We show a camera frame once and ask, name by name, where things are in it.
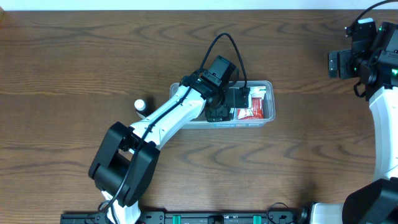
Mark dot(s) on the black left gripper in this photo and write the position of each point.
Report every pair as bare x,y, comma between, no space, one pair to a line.
222,115

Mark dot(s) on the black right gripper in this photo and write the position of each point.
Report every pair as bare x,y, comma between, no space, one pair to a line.
347,57

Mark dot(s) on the red medicine box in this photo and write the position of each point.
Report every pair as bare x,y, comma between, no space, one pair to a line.
256,111

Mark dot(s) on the white green medicine box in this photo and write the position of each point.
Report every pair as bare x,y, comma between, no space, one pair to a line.
258,92

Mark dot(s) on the dark syrup bottle white cap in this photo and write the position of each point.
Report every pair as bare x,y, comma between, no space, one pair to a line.
141,108

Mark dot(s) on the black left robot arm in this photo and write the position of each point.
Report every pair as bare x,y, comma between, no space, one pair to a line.
125,162

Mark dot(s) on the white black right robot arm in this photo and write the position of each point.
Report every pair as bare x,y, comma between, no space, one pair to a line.
372,59

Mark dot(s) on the clear plastic container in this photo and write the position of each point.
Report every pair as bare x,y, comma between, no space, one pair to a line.
269,112

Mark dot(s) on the black mounting rail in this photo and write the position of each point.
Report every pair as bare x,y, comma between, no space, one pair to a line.
283,216

